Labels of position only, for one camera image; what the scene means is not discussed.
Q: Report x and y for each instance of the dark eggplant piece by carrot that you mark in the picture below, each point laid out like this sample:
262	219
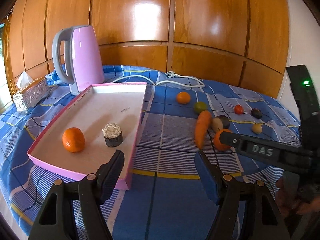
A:
220	122

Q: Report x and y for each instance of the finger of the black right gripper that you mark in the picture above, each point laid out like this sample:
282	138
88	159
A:
288	157

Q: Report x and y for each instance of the large orange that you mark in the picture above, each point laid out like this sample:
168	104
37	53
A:
73	140

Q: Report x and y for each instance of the dark brown far piece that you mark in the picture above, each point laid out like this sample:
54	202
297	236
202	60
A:
256	113

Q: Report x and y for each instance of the red tomato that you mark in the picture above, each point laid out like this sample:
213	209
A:
238	109

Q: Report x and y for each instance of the pink electric kettle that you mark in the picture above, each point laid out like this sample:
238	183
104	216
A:
76	58

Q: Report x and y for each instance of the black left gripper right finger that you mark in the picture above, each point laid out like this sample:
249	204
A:
244	209

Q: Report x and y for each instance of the silver tissue box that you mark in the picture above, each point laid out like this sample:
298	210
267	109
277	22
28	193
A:
31	92

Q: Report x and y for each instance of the orange carrot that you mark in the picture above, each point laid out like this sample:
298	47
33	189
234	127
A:
202	124

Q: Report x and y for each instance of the small yellow potato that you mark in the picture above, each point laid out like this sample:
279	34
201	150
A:
257	128

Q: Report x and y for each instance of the pink shallow tray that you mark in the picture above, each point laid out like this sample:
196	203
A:
90	111

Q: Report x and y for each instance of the small far orange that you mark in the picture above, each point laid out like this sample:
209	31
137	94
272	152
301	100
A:
183	98

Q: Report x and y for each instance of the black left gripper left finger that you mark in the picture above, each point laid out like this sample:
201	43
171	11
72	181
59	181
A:
55	219

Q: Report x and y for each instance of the blue plaid tablecloth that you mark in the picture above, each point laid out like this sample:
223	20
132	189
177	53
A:
166	199

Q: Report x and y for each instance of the wooden wardrobe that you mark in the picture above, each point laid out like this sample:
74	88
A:
239	42

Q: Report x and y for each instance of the person's right hand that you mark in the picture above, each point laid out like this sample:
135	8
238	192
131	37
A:
286	203

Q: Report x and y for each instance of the green lime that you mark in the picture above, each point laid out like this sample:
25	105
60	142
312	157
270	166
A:
199	107

